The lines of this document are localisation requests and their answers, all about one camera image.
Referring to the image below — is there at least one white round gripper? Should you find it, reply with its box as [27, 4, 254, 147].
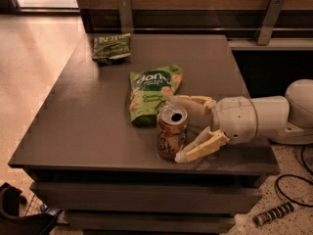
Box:
[170, 95, 257, 164]

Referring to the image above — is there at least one orange soda can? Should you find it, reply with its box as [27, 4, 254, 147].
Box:
[156, 104, 188, 160]

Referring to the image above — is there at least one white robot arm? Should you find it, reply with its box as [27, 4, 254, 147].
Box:
[170, 79, 313, 164]

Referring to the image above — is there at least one green coconut crunch snack bag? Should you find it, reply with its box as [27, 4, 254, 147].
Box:
[129, 65, 183, 126]

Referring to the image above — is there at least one grey drawer cabinet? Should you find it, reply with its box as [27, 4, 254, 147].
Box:
[10, 35, 279, 235]

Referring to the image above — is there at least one black white striped power strip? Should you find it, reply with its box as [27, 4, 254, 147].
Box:
[252, 203, 294, 226]

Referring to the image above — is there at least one small dark green snack bag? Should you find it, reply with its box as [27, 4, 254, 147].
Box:
[92, 33, 131, 65]

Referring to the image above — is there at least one upper grey drawer front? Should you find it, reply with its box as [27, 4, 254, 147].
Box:
[30, 182, 260, 214]

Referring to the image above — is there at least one grey drawer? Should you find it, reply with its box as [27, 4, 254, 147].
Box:
[65, 211, 235, 234]
[30, 182, 260, 214]

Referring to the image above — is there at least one lower grey drawer front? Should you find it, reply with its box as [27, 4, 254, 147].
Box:
[65, 211, 235, 234]

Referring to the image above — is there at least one black cable on floor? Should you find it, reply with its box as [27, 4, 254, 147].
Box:
[274, 142, 313, 209]

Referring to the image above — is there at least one wooden wall counter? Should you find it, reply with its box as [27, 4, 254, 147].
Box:
[76, 0, 313, 51]

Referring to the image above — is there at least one right metal bracket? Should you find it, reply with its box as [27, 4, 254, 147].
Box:
[256, 0, 286, 46]

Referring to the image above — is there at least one metal bracket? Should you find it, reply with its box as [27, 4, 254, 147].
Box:
[118, 0, 134, 33]
[256, 0, 286, 46]

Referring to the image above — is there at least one left metal bracket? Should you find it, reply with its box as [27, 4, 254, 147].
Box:
[118, 0, 134, 33]

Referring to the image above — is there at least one dark bin with wire basket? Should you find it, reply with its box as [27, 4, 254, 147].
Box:
[0, 182, 61, 235]

